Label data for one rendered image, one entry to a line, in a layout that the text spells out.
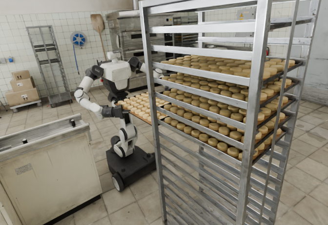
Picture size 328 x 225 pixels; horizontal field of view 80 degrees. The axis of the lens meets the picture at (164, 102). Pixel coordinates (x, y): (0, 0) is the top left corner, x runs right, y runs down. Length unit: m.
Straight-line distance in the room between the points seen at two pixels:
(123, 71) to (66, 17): 4.02
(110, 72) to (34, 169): 1.03
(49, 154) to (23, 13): 4.33
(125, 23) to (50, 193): 3.95
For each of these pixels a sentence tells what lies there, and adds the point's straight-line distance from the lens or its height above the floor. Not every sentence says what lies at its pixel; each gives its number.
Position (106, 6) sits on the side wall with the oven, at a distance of 6.04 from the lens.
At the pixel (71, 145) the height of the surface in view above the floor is 0.76.
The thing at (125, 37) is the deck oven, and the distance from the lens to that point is 5.05.
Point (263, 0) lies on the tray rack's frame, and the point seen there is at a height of 1.75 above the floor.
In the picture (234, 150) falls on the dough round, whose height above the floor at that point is 1.15.
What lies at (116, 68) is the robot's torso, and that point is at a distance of 1.95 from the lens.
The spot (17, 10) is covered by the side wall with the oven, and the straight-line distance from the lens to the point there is 5.84.
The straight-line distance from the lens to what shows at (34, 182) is 2.08.
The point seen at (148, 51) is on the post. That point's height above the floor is 1.58.
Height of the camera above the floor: 1.72
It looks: 22 degrees down
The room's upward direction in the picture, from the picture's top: 4 degrees counter-clockwise
